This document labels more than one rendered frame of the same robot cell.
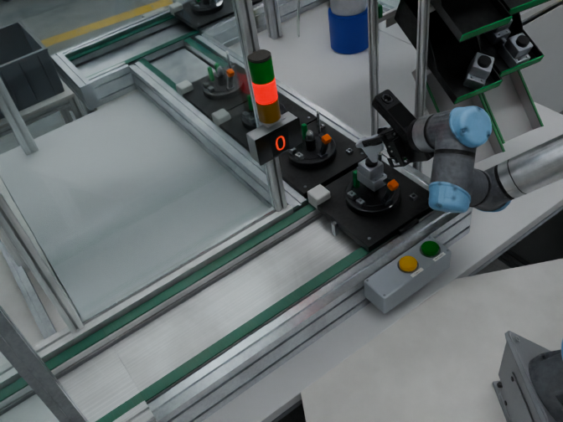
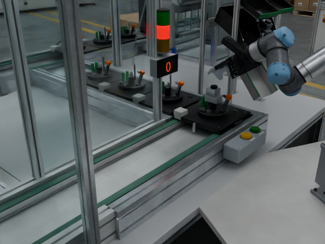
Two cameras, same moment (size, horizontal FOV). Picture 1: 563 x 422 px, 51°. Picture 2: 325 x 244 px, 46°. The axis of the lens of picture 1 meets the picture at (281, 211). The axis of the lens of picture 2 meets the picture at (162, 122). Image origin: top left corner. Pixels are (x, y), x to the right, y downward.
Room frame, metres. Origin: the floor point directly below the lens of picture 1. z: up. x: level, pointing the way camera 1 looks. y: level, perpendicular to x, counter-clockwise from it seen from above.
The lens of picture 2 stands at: (-0.27, 0.49, 1.65)
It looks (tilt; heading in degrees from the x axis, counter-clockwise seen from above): 25 degrees down; 340
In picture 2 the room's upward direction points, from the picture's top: straight up
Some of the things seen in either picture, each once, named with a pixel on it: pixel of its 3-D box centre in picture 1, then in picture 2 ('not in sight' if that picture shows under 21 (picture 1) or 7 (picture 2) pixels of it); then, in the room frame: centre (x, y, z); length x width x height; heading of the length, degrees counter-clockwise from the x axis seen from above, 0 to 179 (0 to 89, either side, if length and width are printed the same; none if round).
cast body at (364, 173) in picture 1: (369, 169); (211, 93); (1.09, -0.23, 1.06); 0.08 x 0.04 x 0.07; 28
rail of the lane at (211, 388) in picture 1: (327, 305); (203, 160); (0.81, -0.07, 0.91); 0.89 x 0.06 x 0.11; 118
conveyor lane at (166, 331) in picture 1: (275, 267); (162, 148); (0.96, 0.04, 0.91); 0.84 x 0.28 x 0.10; 118
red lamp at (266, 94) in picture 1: (265, 89); (163, 31); (1.09, -0.01, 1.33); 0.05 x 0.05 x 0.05
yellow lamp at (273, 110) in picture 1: (268, 108); (163, 44); (1.09, -0.01, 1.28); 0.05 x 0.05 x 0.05
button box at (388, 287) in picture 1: (407, 273); (244, 143); (0.85, -0.26, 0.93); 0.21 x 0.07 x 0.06; 118
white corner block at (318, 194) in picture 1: (318, 197); (180, 113); (1.12, -0.10, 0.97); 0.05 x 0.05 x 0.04; 28
